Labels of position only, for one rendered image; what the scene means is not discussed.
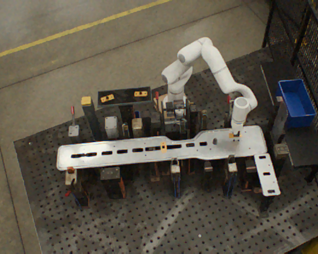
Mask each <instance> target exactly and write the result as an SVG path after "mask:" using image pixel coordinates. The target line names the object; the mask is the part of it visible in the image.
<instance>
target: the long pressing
mask: <svg viewBox="0 0 318 254"><path fill-rule="evenodd" d="M229 133H233V130H232V128H223V129H212V130H204V131H201V132H200V133H198V135H197V136H195V137H194V138H192V139H188V140H176V141H173V140H170V139H169V138H167V137H165V136H158V137H147V138H145V137H141V138H129V139H122V140H111V141H104V142H93V143H81V144H75V145H63V146H61V147H59V149H58V155H57V163H56V167H57V168H58V169H59V170H60V171H64V170H67V166H72V167H74V168H75V169H82V168H100V167H106V166H119V165H125V164H136V163H149V162H155V161H167V160H171V158H172V157H174V156H176V157H177V159H186V158H199V159H202V160H215V159H221V158H228V156H229V154H234V155H235V157H245V156H252V155H255V154H266V153H267V151H268V149H267V145H266V142H265V138H264V136H263V132H262V129H261V127H260V126H258V125H253V126H243V130H242V137H233V138H229ZM215 137H217V144H216V145H214V144H213V139H214V138H215ZM233 139H234V141H233ZM238 139H239V141H238ZM161 142H166V144H167V146H169V145H182V147H181V148H177V149H167V153H163V154H162V153H161V150H158V151H145V148H150V147H157V146H161ZM200 142H207V145H206V146H200ZM187 143H194V147H189V148H187V147H186V144H187ZM114 146H115V147H114ZM138 148H143V152H135V153H133V149H138ZM249 148H250V149H249ZM210 149H211V150H210ZM120 150H128V153H127V154H126V153H122V154H118V153H117V151H120ZM197 150H198V151H197ZM108 151H112V152H113V153H112V154H111V155H102V152H108ZM83 152H84V153H85V154H86V156H84V157H81V158H71V155H73V154H82V153H83ZM91 152H97V156H92V157H87V153H91ZM145 155H146V156H145ZM83 161H84V162H83Z"/></svg>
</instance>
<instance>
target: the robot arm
mask: <svg viewBox="0 0 318 254"><path fill-rule="evenodd" d="M177 57H178V60H176V61H174V62H173V63H172V64H171V65H169V67H167V68H166V69H164V70H163V72H162V80H163V81H164V82H165V83H166V84H168V95H167V96H166V97H165V98H164V107H165V108H166V104H165V102H173V101H174V100H184V102H185V99H186V98H185V96H184V86H185V83H186V82H187V80H188V79H189V77H190V76H191V74H192V71H193V67H192V65H193V64H194V62H195V60H197V59H199V58H200V57H202V58H203V60H204V61H206V62H207V64H208V66H209V67H210V70H211V72H212V73H213V75H214V77H215V78H216V81H217V83H218V85H219V87H220V89H221V90H222V91H223V92H224V93H230V92H235V91H237V92H240V93H242V95H243V96H244V97H238V98H237V99H236V100H235V101H234V106H233V112H232V116H231V127H232V130H233V137H239V136H240V134H241V133H242V130H243V123H244V122H245V121H246V120H245V119H246V116H247V114H248V112H249V111H251V110H252V109H254V108H256V107H257V100H256V98H255V96H254V94H253V93H252V92H251V90H250V89H249V88H248V87H246V86H245V85H242V84H239V83H236V82H235V81H234V80H233V78H232V76H231V74H230V71H229V69H228V67H227V65H226V63H225V62H224V60H223V58H222V56H221V55H220V52H219V51H218V50H217V48H214V47H213V43H212V41H211V39H210V38H208V37H202V38H200V39H198V40H197V41H195V42H193V43H191V44H190V45H187V46H186V47H184V48H183V49H181V50H180V51H179V52H178V54H177Z"/></svg>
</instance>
